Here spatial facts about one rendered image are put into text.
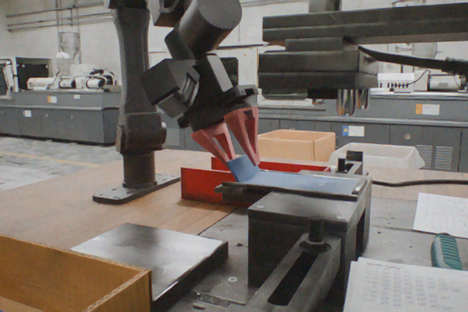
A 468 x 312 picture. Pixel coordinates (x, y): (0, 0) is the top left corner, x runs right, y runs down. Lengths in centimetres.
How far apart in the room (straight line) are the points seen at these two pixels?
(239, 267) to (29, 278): 22
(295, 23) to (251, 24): 734
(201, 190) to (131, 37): 31
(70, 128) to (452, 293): 776
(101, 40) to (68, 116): 284
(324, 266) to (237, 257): 20
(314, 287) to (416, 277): 12
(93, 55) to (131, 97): 964
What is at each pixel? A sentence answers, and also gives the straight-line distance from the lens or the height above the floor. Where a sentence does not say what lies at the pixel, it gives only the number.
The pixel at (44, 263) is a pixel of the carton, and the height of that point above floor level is 95.
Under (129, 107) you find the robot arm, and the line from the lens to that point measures 75.
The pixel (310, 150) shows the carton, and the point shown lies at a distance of 274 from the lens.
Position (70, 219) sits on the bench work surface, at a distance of 68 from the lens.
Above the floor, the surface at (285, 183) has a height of 99.
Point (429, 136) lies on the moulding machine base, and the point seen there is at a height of 52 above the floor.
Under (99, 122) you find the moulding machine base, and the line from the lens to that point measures 736.
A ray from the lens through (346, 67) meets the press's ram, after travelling 38.
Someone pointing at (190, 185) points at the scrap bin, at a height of 93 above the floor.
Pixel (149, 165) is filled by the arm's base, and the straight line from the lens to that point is 78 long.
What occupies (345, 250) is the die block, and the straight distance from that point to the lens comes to 39.
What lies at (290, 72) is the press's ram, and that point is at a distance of 39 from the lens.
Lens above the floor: 111
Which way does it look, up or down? 9 degrees down
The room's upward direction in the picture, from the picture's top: straight up
